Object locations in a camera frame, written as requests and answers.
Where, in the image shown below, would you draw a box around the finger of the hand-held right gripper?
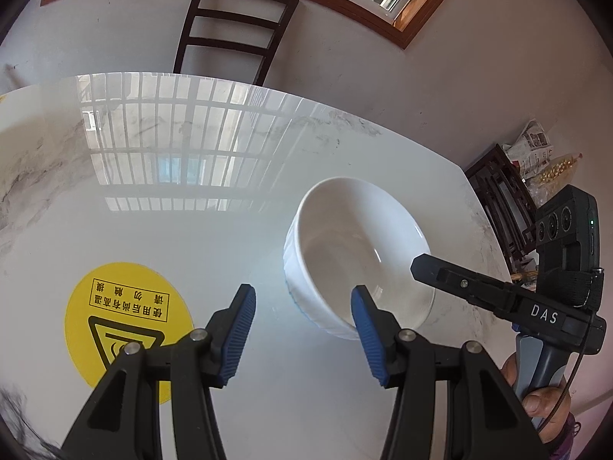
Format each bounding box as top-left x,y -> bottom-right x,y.
411,254 -> 524,318

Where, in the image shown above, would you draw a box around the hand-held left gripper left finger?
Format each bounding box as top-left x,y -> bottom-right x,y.
62,284 -> 257,460

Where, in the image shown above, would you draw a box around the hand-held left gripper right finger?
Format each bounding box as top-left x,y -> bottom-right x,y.
351,285 -> 551,460

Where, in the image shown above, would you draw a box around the white bowl with cartoon print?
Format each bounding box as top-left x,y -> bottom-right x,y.
284,176 -> 436,341

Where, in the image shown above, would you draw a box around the person's right hand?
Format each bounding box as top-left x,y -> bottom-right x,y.
500,355 -> 572,419

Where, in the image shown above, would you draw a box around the dark carved wooden chair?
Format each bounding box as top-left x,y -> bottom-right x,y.
464,144 -> 541,274

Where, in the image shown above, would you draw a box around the bag of golden balls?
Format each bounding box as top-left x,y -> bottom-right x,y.
524,152 -> 583,202

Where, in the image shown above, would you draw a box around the yellow warning sticker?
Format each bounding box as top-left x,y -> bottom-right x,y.
64,263 -> 195,391

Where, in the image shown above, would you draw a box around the newspaper bundle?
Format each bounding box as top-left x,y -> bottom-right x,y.
503,120 -> 556,179

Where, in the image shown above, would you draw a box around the dark hair strands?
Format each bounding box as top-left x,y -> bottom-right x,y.
0,383 -> 61,460

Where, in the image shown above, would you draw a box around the wood-framed barred window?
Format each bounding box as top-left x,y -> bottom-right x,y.
41,0 -> 477,49

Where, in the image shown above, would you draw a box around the dark wooden slat-back chair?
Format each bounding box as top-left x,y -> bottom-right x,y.
173,0 -> 300,87

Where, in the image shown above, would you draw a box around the thin black cable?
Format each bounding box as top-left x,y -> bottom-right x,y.
539,314 -> 598,434

